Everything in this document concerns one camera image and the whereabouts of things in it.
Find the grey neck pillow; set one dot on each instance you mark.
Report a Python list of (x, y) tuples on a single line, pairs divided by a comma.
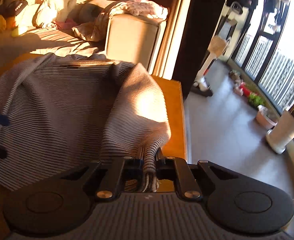
[(83, 13)]

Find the beige sofa with cover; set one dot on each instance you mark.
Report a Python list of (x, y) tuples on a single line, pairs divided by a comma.
[(128, 30)]

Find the pink cloth on sofa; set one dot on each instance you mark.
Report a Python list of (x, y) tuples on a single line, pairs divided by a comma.
[(68, 24)]

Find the pink white bowl planter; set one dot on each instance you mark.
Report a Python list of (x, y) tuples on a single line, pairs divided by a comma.
[(265, 118)]

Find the white ribbed plant pot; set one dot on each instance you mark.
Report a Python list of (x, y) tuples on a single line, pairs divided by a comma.
[(282, 133)]

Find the black cap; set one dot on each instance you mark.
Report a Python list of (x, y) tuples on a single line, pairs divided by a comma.
[(15, 7)]

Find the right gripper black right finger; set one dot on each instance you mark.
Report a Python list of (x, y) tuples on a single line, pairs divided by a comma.
[(177, 170)]

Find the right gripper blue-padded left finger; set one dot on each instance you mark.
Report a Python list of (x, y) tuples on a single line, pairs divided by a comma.
[(120, 170)]

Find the white upright vacuum cleaner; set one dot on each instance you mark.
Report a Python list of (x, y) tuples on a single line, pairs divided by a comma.
[(216, 48)]

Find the red plant pot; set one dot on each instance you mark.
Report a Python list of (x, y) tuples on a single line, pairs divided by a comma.
[(246, 90)]

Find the white plush toy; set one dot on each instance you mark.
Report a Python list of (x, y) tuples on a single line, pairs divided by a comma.
[(51, 11)]

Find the striped grey knit garment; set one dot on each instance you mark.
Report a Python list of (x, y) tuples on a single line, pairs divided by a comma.
[(65, 111)]

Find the pink floral blanket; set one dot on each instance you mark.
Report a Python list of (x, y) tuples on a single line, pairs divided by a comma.
[(97, 31)]

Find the green leafy small plant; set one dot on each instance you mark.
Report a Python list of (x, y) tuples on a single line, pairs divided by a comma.
[(254, 100)]

